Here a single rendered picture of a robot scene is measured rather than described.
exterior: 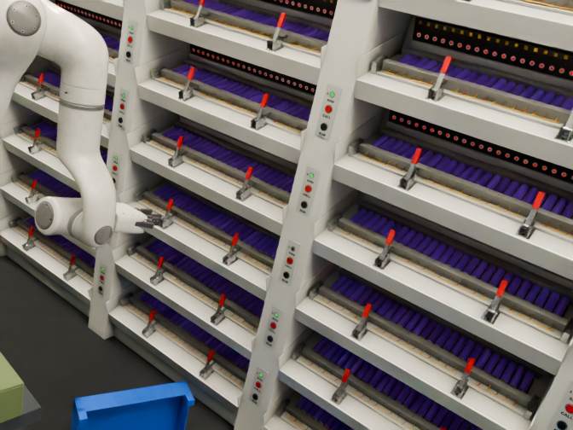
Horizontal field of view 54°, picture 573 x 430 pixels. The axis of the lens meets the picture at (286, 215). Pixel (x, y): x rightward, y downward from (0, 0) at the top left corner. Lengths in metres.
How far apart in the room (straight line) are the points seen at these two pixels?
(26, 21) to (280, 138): 0.64
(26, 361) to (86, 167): 0.94
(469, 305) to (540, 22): 0.59
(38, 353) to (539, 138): 1.63
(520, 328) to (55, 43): 1.10
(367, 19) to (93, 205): 0.71
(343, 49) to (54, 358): 1.35
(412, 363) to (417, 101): 0.61
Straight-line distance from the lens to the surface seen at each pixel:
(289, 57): 1.40
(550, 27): 1.18
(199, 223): 1.72
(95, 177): 1.25
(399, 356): 1.41
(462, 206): 1.25
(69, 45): 1.21
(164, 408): 1.71
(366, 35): 1.29
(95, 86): 1.23
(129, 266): 1.94
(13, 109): 2.40
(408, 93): 1.25
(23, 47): 1.12
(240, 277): 1.58
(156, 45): 1.78
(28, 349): 2.09
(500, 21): 1.20
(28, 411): 1.45
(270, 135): 1.44
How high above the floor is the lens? 1.25
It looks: 21 degrees down
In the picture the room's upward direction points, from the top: 14 degrees clockwise
